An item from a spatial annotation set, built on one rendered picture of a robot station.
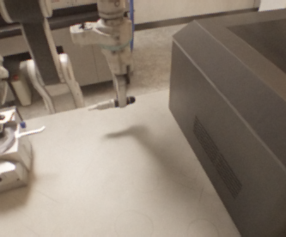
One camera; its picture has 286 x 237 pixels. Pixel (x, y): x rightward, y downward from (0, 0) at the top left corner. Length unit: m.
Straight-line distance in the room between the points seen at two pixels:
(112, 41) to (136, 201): 0.37
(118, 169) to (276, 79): 0.42
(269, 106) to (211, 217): 0.29
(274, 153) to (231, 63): 0.18
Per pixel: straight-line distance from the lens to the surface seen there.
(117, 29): 0.56
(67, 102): 1.72
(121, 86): 0.62
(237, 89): 0.46
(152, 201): 0.59
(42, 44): 1.33
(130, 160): 0.65
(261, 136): 0.41
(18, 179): 0.66
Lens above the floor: 1.43
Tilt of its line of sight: 44 degrees down
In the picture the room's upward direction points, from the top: 2 degrees counter-clockwise
